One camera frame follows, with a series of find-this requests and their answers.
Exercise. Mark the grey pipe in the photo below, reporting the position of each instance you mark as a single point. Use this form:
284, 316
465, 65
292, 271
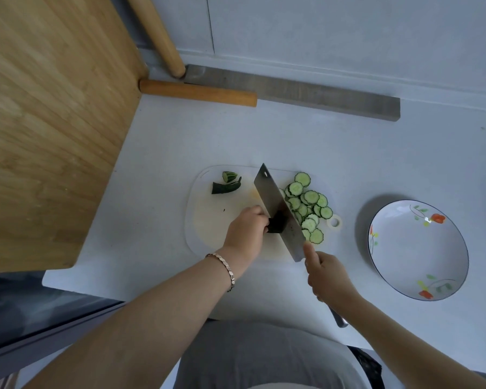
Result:
131, 24

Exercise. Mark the grey shirt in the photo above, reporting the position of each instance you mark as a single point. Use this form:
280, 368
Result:
271, 356

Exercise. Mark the white floral plate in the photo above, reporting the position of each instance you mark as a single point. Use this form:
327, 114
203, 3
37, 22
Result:
417, 251

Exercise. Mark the cucumber stem tip piece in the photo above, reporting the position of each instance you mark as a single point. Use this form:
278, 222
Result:
224, 187

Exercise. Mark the pile of cucumber slices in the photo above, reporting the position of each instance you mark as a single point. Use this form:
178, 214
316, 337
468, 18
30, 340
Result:
312, 197

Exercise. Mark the dark green cucumber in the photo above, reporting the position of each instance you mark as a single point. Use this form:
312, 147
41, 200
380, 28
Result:
276, 223

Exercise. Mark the person's right hand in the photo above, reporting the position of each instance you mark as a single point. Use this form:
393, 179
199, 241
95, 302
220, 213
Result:
330, 277

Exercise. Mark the person's left hand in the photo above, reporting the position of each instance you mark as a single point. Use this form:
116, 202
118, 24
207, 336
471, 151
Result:
245, 234

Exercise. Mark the translucent plastic cutting board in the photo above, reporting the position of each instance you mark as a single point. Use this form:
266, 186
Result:
206, 230

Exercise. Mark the person's right forearm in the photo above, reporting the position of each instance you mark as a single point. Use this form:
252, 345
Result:
425, 352

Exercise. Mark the short wooden rolling pin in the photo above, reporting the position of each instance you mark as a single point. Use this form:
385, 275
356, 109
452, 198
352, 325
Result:
198, 93

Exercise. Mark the large wooden cutting board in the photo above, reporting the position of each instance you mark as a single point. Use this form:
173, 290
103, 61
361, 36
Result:
44, 133

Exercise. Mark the steel cleaver knife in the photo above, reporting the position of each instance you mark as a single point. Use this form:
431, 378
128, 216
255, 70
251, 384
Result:
273, 194

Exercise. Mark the dark glass panel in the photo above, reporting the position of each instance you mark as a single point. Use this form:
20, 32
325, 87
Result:
24, 316

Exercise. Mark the long grey sharpening stone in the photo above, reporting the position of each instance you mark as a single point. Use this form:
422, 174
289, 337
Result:
299, 93

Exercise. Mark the black trash bag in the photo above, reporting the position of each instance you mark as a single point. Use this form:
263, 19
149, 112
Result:
370, 368

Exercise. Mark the thick light wooden rolling pin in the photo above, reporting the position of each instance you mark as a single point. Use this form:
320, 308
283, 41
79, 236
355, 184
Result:
158, 32

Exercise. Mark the person's left forearm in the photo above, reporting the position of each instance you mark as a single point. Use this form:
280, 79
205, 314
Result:
141, 332

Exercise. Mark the striped cucumber end piece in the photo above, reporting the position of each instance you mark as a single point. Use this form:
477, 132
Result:
229, 176

